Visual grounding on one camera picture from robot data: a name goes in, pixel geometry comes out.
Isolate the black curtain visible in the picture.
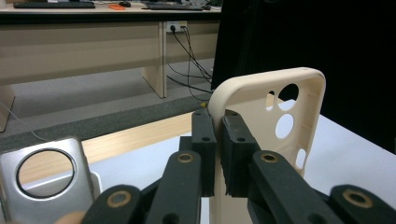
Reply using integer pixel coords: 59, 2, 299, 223
210, 0, 396, 154

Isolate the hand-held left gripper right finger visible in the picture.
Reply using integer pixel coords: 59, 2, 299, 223
219, 108, 262, 199

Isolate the long wooden desk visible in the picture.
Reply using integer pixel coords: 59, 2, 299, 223
0, 0, 222, 133

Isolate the black power cable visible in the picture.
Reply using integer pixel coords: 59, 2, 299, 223
169, 24, 216, 82
166, 26, 216, 102

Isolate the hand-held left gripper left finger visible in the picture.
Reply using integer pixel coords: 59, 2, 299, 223
191, 107, 218, 198

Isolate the white floor cable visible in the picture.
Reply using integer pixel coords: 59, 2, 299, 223
0, 101, 50, 143

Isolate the black keyboard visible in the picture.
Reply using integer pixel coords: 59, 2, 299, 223
12, 1, 96, 9
145, 2, 204, 12

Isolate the beige phone case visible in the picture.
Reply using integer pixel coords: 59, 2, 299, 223
207, 66, 327, 224

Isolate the white wall socket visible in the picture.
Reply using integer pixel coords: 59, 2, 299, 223
165, 20, 188, 34

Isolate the white table mat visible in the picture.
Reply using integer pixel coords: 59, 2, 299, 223
88, 114, 396, 224

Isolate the silver phone case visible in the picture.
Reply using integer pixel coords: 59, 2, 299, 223
0, 136, 96, 224

